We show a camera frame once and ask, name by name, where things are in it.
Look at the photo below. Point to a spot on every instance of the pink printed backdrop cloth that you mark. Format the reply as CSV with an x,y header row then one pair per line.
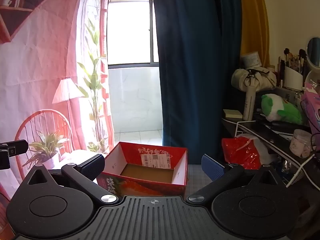
x,y
37,67

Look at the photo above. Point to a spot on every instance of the white tube bottle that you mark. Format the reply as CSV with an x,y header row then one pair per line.
x,y
249,105

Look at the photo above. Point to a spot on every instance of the bunch of makeup brushes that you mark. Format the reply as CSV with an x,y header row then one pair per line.
x,y
296,60

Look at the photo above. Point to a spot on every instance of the dark blue curtain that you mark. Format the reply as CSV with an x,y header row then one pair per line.
x,y
195,67

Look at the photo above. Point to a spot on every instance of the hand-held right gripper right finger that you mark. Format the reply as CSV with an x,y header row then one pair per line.
x,y
212,167

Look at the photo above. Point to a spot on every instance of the pink carton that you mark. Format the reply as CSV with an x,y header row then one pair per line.
x,y
311,105

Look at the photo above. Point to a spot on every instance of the white paper roll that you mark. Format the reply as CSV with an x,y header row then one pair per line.
x,y
251,59

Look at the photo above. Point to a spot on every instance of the red strawberry print cardboard box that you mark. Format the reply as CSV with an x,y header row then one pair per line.
x,y
160,188

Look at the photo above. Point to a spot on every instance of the dark framed window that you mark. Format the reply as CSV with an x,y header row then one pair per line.
x,y
130,30

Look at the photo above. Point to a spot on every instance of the round mirror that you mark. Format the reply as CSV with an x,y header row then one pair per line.
x,y
314,52

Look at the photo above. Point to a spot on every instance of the red plastic bag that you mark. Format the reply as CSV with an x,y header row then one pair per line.
x,y
237,150

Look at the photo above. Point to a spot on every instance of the clear plastic jar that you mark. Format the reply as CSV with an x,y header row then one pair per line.
x,y
300,145

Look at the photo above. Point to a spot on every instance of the green and white plush toy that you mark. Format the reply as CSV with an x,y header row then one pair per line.
x,y
287,112

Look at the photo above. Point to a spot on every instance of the pale yellow notepad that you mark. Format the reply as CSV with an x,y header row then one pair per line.
x,y
232,113

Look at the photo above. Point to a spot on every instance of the white brush holder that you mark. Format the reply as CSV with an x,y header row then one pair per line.
x,y
293,78

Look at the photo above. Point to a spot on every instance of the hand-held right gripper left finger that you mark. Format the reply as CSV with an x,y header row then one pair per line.
x,y
93,166

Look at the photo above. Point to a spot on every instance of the white plastic bag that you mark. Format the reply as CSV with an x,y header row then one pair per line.
x,y
266,150

